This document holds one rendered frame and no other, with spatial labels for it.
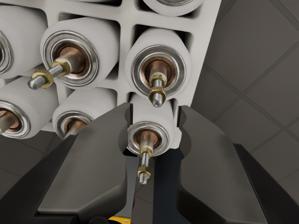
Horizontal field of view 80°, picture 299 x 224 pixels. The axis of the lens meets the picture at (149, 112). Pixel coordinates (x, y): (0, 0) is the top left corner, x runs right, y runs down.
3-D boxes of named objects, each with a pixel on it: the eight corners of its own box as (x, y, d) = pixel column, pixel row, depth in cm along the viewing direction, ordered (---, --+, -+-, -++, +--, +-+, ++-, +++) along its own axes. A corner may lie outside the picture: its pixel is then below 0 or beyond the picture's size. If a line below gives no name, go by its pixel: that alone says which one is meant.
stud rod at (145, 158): (148, 147, 30) (145, 186, 23) (143, 146, 30) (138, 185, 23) (150, 142, 29) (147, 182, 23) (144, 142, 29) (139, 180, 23)
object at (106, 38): (83, 54, 42) (38, 82, 26) (86, 8, 37) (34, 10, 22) (123, 65, 43) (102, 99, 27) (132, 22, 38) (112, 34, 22)
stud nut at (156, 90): (145, 90, 19) (145, 94, 18) (159, 82, 18) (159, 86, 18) (155, 105, 20) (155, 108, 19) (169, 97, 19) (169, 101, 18)
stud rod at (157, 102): (152, 75, 23) (150, 102, 17) (159, 71, 23) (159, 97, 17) (157, 81, 24) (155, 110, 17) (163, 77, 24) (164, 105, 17)
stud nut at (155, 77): (147, 78, 22) (147, 80, 21) (159, 70, 21) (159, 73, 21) (156, 90, 23) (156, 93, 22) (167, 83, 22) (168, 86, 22)
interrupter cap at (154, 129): (163, 157, 33) (163, 160, 33) (123, 150, 33) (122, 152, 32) (174, 125, 29) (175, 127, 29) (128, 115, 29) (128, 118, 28)
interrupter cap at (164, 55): (120, 73, 25) (119, 75, 25) (157, 30, 22) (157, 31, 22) (159, 106, 28) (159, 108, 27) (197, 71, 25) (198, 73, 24)
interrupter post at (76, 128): (87, 125, 30) (79, 138, 27) (84, 135, 31) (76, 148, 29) (73, 120, 30) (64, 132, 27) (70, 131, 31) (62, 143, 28)
